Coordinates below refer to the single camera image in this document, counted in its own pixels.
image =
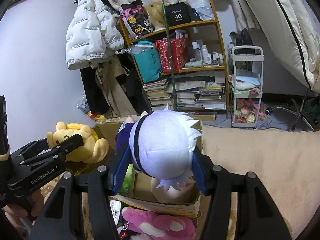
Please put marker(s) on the beige hanging coat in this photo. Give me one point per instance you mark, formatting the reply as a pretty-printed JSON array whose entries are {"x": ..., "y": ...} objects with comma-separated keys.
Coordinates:
[{"x": 113, "y": 93}]

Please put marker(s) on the black box with 40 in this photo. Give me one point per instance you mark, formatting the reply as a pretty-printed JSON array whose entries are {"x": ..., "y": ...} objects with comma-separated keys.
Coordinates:
[{"x": 177, "y": 14}]

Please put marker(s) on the red gift bag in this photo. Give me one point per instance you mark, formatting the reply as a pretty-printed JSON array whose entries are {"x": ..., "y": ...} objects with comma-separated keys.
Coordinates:
[{"x": 179, "y": 52}]

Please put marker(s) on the teal bag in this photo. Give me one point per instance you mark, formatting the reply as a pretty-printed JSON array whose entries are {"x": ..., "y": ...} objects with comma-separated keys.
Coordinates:
[{"x": 148, "y": 61}]

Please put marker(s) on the white rolling cart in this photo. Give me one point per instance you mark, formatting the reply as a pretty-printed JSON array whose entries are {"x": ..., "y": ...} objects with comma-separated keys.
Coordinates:
[{"x": 246, "y": 80}]

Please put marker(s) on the stack of books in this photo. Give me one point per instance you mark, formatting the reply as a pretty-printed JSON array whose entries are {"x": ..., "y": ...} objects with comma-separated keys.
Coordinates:
[{"x": 157, "y": 94}]

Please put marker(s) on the wooden bookshelf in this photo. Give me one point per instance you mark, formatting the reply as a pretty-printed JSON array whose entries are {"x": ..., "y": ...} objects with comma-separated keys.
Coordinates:
[{"x": 201, "y": 86}]

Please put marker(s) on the green tissue pack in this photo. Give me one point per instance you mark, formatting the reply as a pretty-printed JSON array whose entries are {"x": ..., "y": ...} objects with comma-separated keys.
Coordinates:
[{"x": 128, "y": 185}]

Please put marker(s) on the yellow bear plush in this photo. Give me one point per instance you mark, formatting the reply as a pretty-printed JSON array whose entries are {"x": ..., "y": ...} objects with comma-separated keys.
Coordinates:
[{"x": 88, "y": 151}]

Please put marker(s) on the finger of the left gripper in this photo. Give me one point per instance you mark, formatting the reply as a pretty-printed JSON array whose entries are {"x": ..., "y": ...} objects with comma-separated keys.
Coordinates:
[
  {"x": 31, "y": 149},
  {"x": 61, "y": 150}
]

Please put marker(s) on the green pole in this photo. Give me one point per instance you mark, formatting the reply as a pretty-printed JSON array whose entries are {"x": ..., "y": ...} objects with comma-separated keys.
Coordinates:
[{"x": 170, "y": 57}]

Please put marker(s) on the beige patterned rug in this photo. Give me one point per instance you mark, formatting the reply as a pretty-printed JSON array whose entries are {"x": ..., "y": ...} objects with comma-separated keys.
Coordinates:
[{"x": 287, "y": 163}]

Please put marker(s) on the pink plush toy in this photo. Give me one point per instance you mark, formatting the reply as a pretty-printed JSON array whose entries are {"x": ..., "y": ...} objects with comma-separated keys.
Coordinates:
[{"x": 157, "y": 226}]

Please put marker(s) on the open cardboard box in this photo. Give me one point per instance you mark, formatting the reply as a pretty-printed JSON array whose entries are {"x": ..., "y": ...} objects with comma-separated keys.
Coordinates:
[{"x": 144, "y": 191}]

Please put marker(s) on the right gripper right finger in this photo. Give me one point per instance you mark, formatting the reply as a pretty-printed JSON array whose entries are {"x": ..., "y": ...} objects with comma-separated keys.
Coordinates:
[{"x": 257, "y": 216}]

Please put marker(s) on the person's left hand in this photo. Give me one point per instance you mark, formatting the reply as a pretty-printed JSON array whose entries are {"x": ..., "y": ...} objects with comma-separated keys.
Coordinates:
[{"x": 13, "y": 212}]

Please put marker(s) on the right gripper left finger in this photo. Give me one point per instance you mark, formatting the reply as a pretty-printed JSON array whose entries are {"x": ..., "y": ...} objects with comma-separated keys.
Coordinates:
[{"x": 79, "y": 207}]

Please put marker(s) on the white puffer jacket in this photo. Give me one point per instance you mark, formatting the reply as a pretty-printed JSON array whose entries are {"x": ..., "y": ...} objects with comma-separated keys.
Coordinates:
[{"x": 92, "y": 36}]

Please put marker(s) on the purple haired plush doll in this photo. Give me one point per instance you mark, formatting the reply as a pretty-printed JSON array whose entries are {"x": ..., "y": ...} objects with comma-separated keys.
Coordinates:
[{"x": 162, "y": 144}]

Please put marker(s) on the cream duvet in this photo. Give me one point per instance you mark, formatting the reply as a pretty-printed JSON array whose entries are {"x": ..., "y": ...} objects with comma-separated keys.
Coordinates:
[{"x": 291, "y": 33}]

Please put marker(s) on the black face tissue pack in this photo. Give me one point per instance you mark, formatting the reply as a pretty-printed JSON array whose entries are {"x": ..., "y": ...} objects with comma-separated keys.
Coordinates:
[{"x": 116, "y": 210}]

